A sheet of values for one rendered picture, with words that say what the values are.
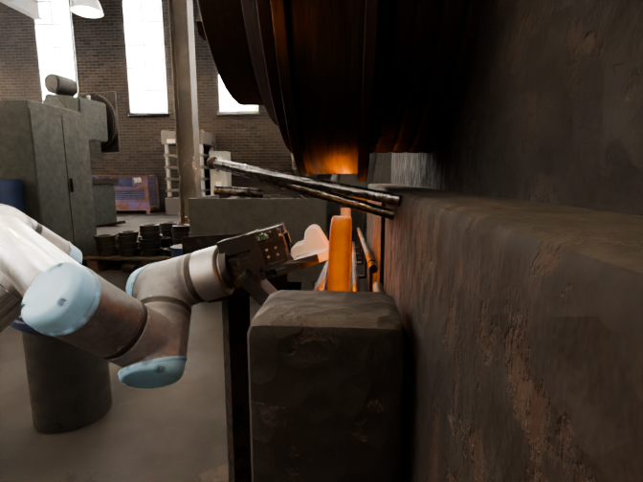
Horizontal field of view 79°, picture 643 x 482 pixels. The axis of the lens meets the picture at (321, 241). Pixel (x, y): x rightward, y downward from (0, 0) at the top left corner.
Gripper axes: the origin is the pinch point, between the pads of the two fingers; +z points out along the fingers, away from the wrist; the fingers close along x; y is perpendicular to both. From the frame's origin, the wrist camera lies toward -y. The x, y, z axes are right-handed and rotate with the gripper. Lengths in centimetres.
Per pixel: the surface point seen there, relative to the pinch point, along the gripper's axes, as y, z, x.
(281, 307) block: 4.5, -1.5, -40.9
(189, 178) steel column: 90, -276, 633
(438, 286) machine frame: 5.5, 7.7, -47.7
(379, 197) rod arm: 9.1, 7.0, -32.4
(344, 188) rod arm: 10.6, 4.4, -31.1
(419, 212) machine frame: 8.3, 8.5, -41.9
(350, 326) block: 3.0, 2.8, -43.2
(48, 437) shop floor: -45, -119, 50
